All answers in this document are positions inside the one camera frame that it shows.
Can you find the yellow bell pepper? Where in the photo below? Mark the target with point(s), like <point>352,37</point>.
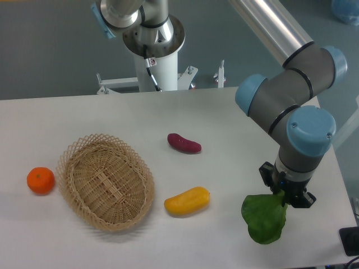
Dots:
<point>188,202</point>

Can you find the green leafy vegetable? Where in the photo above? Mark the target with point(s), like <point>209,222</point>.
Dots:
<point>265,216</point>

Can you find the blue plastic bag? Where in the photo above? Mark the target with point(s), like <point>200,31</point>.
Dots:
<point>346,11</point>

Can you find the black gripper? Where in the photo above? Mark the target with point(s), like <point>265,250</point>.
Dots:
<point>280,178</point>

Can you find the purple sweet potato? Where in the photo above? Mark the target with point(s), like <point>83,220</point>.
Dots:
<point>181,144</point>

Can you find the woven bamboo basket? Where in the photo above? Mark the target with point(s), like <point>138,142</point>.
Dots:
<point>105,182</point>

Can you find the black device at table edge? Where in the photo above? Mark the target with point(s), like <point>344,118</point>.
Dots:
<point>349,239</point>

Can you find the orange tangerine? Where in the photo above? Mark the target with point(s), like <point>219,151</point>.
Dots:
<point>40,180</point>

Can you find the white clamp bracket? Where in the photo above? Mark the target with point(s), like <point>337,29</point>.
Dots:
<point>219,77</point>

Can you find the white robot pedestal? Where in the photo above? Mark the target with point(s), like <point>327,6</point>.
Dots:
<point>155,51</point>

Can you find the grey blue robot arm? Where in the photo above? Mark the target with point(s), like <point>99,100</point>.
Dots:
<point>278,105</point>

